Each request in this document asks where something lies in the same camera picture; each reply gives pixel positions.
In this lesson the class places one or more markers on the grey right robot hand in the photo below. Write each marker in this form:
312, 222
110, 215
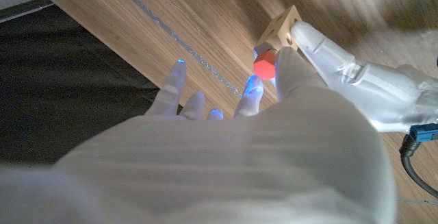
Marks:
222, 172

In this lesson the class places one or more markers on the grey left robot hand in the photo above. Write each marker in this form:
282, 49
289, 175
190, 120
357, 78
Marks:
369, 83

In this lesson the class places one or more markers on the wooden block with holes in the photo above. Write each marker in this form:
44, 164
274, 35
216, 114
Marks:
279, 32

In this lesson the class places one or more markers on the red-headed wooden screw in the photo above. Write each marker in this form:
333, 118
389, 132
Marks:
264, 66

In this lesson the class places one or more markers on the black curtain backdrop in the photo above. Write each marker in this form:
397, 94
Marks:
68, 90

